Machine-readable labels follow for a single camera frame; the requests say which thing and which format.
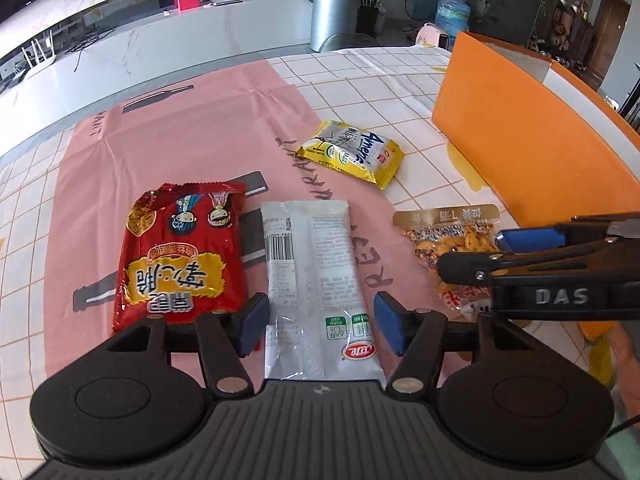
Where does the yellow biscuit packet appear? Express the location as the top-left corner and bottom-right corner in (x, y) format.
(295, 120), (404, 190)

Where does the white grey snack bag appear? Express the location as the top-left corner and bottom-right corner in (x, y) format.
(260, 200), (386, 385)

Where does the dark grey side cabinet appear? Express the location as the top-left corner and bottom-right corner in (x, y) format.
(477, 0), (541, 47)

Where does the pink small heater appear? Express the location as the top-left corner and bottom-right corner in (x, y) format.
(416, 23), (449, 50)

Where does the red noodle snack bag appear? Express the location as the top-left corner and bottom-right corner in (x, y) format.
(112, 181), (248, 333)

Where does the pink table mat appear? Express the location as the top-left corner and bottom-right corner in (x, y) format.
(40, 57), (456, 373)

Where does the white marble tv cabinet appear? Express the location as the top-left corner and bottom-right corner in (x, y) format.
(1, 0), (311, 154)

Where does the blue water bottle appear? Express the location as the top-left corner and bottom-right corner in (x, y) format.
(435, 0), (471, 39)

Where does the silver trash can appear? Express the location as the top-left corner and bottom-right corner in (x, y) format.
(309, 0), (360, 52)

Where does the clear peanut snack bag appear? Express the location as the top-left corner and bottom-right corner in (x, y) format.
(391, 202), (507, 323)

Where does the orange storage box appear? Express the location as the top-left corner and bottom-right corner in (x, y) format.
(432, 30), (640, 340)

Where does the white wifi router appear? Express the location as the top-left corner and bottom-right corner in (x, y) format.
(21, 29), (56, 78)

